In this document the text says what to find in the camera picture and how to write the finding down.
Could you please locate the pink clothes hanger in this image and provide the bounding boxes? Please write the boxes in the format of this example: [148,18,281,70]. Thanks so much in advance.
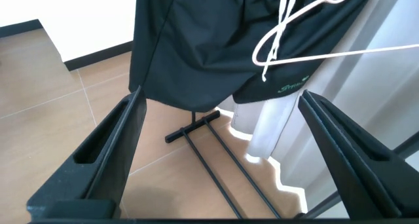
[251,0,419,67]

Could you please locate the beige curtain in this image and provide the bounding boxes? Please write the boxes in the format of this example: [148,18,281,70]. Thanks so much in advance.
[217,0,419,218]

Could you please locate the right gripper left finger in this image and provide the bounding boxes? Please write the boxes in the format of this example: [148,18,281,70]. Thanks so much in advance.
[26,85,147,219]

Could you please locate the black shorts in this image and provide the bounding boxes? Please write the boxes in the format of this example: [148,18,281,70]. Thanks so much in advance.
[128,0,377,113]

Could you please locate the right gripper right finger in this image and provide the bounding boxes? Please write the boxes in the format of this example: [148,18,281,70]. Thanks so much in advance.
[297,89,419,219]

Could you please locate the black clothes rack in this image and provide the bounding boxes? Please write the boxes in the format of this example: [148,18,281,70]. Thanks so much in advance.
[164,110,419,219]

